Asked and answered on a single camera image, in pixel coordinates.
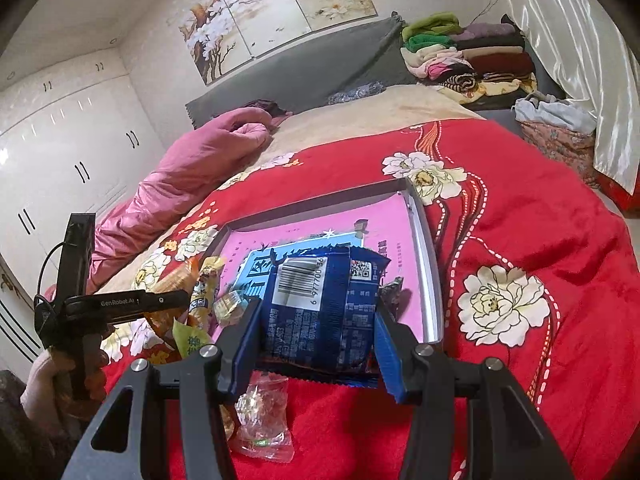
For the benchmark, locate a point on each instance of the red cloth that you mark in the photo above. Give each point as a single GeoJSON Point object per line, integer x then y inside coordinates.
{"type": "Point", "coordinates": [622, 200]}

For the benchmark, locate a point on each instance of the pink book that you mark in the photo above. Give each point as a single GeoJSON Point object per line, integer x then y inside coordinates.
{"type": "Point", "coordinates": [395, 220]}

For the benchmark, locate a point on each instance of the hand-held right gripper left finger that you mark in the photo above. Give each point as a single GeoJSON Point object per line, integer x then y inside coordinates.
{"type": "Point", "coordinates": [245, 345]}

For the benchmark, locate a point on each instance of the yellow stick snack packet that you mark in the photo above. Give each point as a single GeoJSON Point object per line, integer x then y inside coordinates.
{"type": "Point", "coordinates": [205, 290]}

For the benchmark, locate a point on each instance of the person's left hand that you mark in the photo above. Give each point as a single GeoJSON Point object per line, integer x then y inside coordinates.
{"type": "Point", "coordinates": [42, 390]}

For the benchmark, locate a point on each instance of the white crumpled cloth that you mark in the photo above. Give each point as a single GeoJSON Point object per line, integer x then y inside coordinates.
{"type": "Point", "coordinates": [550, 112]}

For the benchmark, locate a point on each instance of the dark green snack packet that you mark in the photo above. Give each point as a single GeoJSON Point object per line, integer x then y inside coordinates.
{"type": "Point", "coordinates": [392, 295]}

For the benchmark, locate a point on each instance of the blue patterned pillow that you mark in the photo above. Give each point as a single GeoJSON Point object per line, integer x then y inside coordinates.
{"type": "Point", "coordinates": [355, 94]}

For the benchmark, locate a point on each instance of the red floral blanket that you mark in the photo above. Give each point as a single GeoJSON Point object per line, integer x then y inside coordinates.
{"type": "Point", "coordinates": [550, 240]}

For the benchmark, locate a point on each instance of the white satin curtain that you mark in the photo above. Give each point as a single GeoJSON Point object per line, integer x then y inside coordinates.
{"type": "Point", "coordinates": [590, 35]}

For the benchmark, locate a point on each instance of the orange snack packet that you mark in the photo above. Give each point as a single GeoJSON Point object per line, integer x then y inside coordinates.
{"type": "Point", "coordinates": [167, 280]}

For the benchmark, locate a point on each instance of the white wardrobe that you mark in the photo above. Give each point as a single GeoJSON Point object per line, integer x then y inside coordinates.
{"type": "Point", "coordinates": [60, 160]}

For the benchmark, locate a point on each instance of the grey headboard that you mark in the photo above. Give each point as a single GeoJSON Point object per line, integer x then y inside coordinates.
{"type": "Point", "coordinates": [320, 65]}

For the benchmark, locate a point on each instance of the small pale candy wrapper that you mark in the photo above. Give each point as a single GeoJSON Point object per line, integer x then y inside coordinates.
{"type": "Point", "coordinates": [231, 306]}

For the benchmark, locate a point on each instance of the blue snack packet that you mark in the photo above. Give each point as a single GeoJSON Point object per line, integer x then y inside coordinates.
{"type": "Point", "coordinates": [320, 320]}

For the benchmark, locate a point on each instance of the green label snack packet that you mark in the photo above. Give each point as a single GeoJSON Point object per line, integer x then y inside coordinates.
{"type": "Point", "coordinates": [185, 342]}

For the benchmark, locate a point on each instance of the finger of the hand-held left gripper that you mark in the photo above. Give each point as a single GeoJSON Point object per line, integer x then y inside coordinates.
{"type": "Point", "coordinates": [125, 305]}

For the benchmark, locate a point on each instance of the clear nut snack packet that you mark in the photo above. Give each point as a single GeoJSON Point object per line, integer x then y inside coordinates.
{"type": "Point", "coordinates": [262, 420]}

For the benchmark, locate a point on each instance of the floral fabric bag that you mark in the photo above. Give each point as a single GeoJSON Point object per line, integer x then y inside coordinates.
{"type": "Point", "coordinates": [560, 150]}

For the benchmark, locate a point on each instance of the beige bed sheet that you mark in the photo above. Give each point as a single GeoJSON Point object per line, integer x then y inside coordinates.
{"type": "Point", "coordinates": [360, 120]}

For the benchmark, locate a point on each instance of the floral wall painting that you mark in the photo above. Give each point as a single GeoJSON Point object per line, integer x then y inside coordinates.
{"type": "Point", "coordinates": [280, 5]}

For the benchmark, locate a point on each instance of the dark purple cloth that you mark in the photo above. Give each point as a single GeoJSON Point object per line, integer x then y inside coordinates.
{"type": "Point", "coordinates": [267, 107]}

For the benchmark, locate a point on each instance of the person's left forearm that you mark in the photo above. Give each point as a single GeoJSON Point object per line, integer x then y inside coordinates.
{"type": "Point", "coordinates": [25, 445]}

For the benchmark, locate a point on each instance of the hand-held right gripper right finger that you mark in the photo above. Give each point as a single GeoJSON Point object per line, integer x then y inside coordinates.
{"type": "Point", "coordinates": [387, 355]}

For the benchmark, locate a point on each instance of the pink quilt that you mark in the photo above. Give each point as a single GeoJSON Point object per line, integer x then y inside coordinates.
{"type": "Point", "coordinates": [175, 185]}

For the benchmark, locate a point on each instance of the stack of folded clothes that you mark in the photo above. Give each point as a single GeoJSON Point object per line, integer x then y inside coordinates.
{"type": "Point", "coordinates": [480, 55]}

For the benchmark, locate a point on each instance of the shallow grey cardboard box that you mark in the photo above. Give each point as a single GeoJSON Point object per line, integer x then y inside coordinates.
{"type": "Point", "coordinates": [425, 260]}

